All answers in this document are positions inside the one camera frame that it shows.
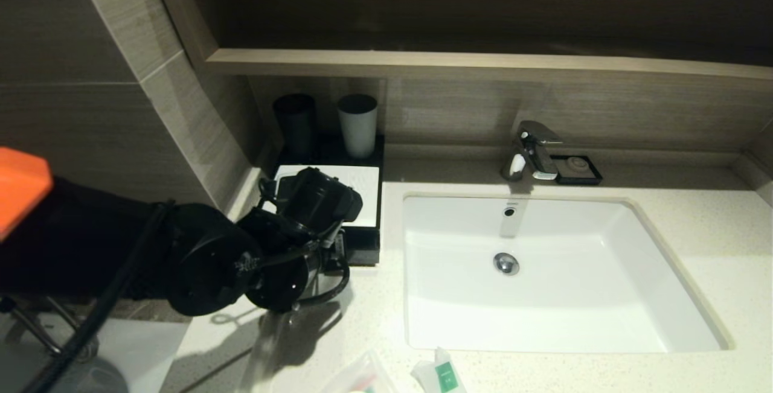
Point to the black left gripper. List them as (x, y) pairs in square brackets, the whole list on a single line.
[(320, 197)]

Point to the black cup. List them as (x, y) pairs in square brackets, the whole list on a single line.
[(296, 124)]

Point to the toothbrush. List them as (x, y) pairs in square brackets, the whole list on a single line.
[(266, 363)]

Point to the orange and black left arm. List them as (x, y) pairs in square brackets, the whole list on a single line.
[(90, 242)]

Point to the black box with white lid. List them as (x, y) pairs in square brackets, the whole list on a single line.
[(362, 191)]

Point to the grey cup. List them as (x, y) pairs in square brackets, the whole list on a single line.
[(359, 132)]

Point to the clear plastic packet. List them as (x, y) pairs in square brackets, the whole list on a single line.
[(362, 379)]

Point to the chrome drain stopper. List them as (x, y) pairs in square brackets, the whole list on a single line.
[(506, 264)]

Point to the chrome faucet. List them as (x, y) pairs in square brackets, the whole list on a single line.
[(534, 150)]

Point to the black soap dish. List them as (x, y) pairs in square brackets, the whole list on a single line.
[(558, 178)]

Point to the round grey soap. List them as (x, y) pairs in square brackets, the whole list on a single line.
[(577, 166)]

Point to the white sink basin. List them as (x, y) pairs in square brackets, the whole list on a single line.
[(574, 296)]

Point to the wooden wall shelf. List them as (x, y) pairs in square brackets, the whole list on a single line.
[(483, 64)]

